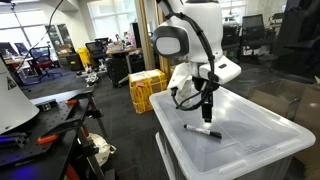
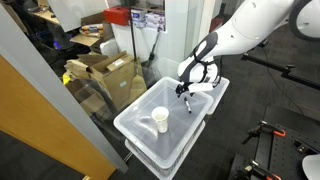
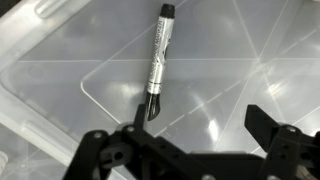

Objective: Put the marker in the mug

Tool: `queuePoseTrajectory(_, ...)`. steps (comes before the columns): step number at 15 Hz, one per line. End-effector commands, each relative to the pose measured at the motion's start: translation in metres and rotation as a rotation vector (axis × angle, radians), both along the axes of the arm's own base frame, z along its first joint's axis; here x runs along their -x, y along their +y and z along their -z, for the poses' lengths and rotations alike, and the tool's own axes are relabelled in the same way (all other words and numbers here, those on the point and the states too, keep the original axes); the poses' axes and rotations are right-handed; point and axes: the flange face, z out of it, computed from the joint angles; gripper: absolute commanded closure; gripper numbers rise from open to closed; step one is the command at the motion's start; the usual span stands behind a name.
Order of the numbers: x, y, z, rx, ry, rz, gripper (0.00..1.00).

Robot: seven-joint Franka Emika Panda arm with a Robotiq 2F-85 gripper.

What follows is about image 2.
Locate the red box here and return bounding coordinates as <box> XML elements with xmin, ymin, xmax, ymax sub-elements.
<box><xmin>103</xmin><ymin>6</ymin><xmax>131</xmax><ymax>27</ymax></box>

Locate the black clamp orange handle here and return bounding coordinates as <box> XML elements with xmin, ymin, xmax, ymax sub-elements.
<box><xmin>241</xmin><ymin>120</ymin><xmax>287</xmax><ymax>146</ymax></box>
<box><xmin>233</xmin><ymin>159</ymin><xmax>283</xmax><ymax>180</ymax></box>

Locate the white plastic container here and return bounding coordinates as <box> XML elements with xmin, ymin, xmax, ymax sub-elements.
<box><xmin>99</xmin><ymin>37</ymin><xmax>121</xmax><ymax>59</ymax></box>

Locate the flat open cardboard box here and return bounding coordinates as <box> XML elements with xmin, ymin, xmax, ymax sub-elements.
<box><xmin>70</xmin><ymin>11</ymin><xmax>115</xmax><ymax>55</ymax></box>

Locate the black dustpan with handle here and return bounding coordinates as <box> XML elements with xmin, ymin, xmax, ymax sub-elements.
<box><xmin>141</xmin><ymin>29</ymin><xmax>162</xmax><ymax>88</ymax></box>

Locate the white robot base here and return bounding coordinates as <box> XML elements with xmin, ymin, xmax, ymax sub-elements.
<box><xmin>301</xmin><ymin>153</ymin><xmax>320</xmax><ymax>180</ymax></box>

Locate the whiteboard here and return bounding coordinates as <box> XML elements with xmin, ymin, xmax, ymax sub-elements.
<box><xmin>46</xmin><ymin>0</ymin><xmax>111</xmax><ymax>33</ymax></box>

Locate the black perforated table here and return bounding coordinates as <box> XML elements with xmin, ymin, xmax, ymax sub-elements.
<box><xmin>228</xmin><ymin>105</ymin><xmax>320</xmax><ymax>180</ymax></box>

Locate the black marker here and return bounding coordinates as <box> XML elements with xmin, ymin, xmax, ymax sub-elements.
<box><xmin>183</xmin><ymin>96</ymin><xmax>193</xmax><ymax>115</ymax></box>

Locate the large open cardboard box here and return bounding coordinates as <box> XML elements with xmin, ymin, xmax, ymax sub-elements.
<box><xmin>64</xmin><ymin>50</ymin><xmax>148</xmax><ymax>112</ymax></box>

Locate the orange wooden panel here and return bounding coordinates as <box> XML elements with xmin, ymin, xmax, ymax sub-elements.
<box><xmin>0</xmin><ymin>54</ymin><xmax>117</xmax><ymax>180</ymax></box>

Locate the broom with black pole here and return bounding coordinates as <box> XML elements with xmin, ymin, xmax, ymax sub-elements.
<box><xmin>128</xmin><ymin>0</ymin><xmax>148</xmax><ymax>101</ymax></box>

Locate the black camera cable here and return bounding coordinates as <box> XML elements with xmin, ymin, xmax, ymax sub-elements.
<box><xmin>262</xmin><ymin>46</ymin><xmax>305</xmax><ymax>116</ymax></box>

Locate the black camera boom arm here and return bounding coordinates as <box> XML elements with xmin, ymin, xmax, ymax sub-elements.
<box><xmin>240</xmin><ymin>49</ymin><xmax>320</xmax><ymax>91</ymax></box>

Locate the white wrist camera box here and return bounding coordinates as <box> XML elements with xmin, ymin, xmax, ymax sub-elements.
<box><xmin>188</xmin><ymin>82</ymin><xmax>215</xmax><ymax>94</ymax></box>

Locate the red and white cabinet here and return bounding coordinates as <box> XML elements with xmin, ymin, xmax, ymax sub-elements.
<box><xmin>209</xmin><ymin>13</ymin><xmax>225</xmax><ymax>33</ymax></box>

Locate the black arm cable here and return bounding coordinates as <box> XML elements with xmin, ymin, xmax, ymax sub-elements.
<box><xmin>192</xmin><ymin>49</ymin><xmax>223</xmax><ymax>87</ymax></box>

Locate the small clear plastic bin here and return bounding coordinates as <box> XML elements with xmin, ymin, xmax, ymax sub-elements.
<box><xmin>206</xmin><ymin>77</ymin><xmax>231</xmax><ymax>116</ymax></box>

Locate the orange and white package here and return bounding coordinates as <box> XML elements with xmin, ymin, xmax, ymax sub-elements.
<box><xmin>80</xmin><ymin>22</ymin><xmax>105</xmax><ymax>38</ymax></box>

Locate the large clear plastic bin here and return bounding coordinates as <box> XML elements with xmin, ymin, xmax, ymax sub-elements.
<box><xmin>113</xmin><ymin>76</ymin><xmax>215</xmax><ymax>170</ymax></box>

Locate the white paper cup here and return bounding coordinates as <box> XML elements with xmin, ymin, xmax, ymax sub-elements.
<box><xmin>151</xmin><ymin>106</ymin><xmax>171</xmax><ymax>134</ymax></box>

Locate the small cardboard box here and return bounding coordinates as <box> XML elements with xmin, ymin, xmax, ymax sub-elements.
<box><xmin>65</xmin><ymin>78</ymin><xmax>113</xmax><ymax>122</ymax></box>

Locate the white printed box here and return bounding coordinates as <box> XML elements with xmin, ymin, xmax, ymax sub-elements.
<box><xmin>130</xmin><ymin>8</ymin><xmax>148</xmax><ymax>30</ymax></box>
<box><xmin>145</xmin><ymin>11</ymin><xmax>167</xmax><ymax>33</ymax></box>

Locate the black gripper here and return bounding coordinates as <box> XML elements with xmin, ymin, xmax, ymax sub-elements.
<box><xmin>175</xmin><ymin>80</ymin><xmax>195</xmax><ymax>98</ymax></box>

